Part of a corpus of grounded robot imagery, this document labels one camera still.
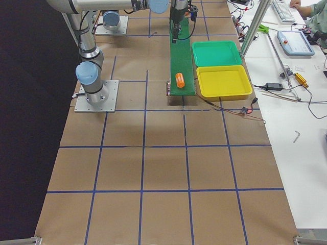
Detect green conveyor belt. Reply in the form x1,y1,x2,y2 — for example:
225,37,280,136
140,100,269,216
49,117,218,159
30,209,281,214
167,17,196,95

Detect green plastic tray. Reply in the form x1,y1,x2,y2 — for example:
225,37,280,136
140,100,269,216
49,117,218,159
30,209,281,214
192,40,242,67

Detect person in green shirt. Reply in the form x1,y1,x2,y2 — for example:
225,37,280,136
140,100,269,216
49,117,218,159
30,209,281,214
289,1,326,34

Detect black power adapter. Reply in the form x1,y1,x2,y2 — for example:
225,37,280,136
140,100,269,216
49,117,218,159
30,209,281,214
265,83,284,91

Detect teach pendant tablet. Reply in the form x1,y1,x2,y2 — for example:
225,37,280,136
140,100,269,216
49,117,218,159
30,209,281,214
277,31,315,56

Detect orange cylinder with white print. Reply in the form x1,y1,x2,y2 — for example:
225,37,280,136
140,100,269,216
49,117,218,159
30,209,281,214
175,72,185,88

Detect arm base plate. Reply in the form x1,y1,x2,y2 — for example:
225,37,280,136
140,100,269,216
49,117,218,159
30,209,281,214
95,15,128,36
75,80,119,113

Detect metal hex key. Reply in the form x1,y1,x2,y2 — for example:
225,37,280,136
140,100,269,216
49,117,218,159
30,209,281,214
293,130,300,143

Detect green handled reacher tool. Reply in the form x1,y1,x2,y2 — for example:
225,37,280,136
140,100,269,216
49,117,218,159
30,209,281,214
258,24,301,102

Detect white keyboard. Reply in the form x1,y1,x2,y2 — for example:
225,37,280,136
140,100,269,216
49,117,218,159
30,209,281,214
271,0,296,24

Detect gold resistor block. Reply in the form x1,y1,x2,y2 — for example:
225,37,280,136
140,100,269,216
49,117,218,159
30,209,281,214
294,72,309,88

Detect red and black wires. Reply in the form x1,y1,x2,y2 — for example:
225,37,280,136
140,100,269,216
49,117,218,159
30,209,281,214
204,96,266,126

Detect aluminium frame post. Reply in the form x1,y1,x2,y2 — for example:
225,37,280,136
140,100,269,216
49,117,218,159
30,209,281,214
240,0,271,58

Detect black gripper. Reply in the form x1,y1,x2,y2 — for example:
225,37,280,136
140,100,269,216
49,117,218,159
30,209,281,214
169,4,198,43

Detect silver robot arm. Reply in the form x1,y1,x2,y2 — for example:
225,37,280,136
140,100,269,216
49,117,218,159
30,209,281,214
63,11,108,104
48,0,198,43

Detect yellow plastic tray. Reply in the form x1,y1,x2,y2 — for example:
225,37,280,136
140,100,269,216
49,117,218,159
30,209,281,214
196,65,253,102

